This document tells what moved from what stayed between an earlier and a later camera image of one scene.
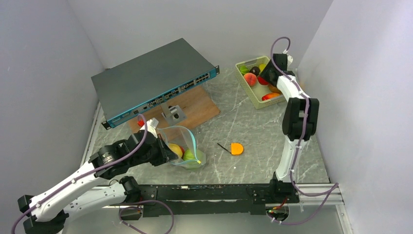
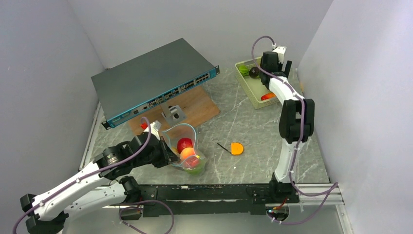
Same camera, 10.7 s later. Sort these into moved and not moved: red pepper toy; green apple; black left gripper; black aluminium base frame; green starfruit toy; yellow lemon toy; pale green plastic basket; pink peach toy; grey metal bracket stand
Moved: pink peach toy; green apple; red pepper toy
Not moved: black aluminium base frame; black left gripper; grey metal bracket stand; pale green plastic basket; yellow lemon toy; green starfruit toy
